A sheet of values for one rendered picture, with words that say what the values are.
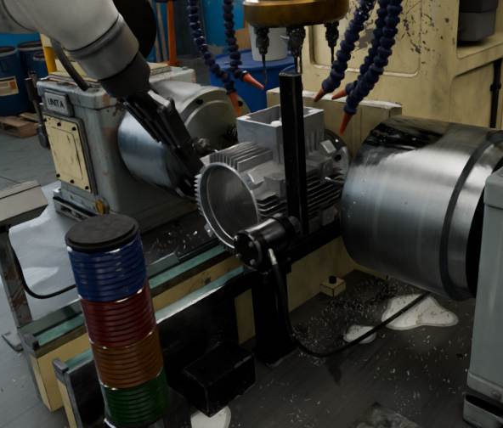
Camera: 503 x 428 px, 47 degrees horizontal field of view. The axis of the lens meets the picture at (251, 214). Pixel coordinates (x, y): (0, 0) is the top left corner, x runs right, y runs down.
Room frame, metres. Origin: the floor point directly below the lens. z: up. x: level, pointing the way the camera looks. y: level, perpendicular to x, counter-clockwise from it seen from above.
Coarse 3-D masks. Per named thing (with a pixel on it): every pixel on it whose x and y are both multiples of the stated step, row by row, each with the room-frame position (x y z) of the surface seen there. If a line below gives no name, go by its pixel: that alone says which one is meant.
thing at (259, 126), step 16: (256, 112) 1.03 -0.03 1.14; (272, 112) 1.06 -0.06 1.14; (304, 112) 1.04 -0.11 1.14; (320, 112) 1.00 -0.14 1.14; (240, 128) 1.00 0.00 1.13; (256, 128) 0.97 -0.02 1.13; (272, 128) 0.94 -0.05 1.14; (304, 128) 0.98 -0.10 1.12; (320, 128) 1.00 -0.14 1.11; (272, 144) 0.94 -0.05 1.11
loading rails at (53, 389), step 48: (336, 240) 1.00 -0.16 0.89; (192, 288) 0.89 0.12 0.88; (240, 288) 0.83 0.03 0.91; (288, 288) 0.90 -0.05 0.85; (336, 288) 0.94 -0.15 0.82; (48, 336) 0.72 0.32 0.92; (192, 336) 0.75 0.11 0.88; (240, 336) 0.82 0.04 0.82; (48, 384) 0.70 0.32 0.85; (96, 384) 0.64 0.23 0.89
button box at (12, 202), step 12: (36, 180) 0.95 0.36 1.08; (0, 192) 0.91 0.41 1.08; (12, 192) 0.92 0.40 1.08; (24, 192) 0.93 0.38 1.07; (36, 192) 0.94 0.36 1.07; (0, 204) 0.90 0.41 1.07; (12, 204) 0.91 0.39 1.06; (24, 204) 0.92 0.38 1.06; (36, 204) 0.92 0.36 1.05; (0, 216) 0.88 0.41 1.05; (12, 216) 0.89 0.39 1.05; (24, 216) 0.92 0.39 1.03; (36, 216) 0.96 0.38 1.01
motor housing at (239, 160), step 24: (240, 144) 0.97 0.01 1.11; (216, 168) 0.97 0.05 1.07; (240, 168) 0.89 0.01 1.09; (264, 168) 0.92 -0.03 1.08; (312, 168) 0.94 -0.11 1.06; (336, 168) 0.98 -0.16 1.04; (216, 192) 1.00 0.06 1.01; (240, 192) 1.03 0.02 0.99; (264, 192) 0.88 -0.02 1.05; (312, 192) 0.93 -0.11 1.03; (336, 192) 0.96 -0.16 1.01; (216, 216) 0.98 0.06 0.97; (240, 216) 1.00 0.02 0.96; (264, 216) 0.85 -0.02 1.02; (312, 216) 0.93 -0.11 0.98
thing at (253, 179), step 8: (320, 144) 0.99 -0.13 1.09; (328, 144) 0.99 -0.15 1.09; (320, 152) 0.99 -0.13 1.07; (328, 152) 0.98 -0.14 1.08; (208, 160) 0.96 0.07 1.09; (248, 176) 0.87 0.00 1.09; (256, 176) 0.87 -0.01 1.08; (248, 184) 0.87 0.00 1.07; (256, 184) 0.86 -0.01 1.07; (208, 224) 0.96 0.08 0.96; (208, 232) 0.97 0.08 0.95
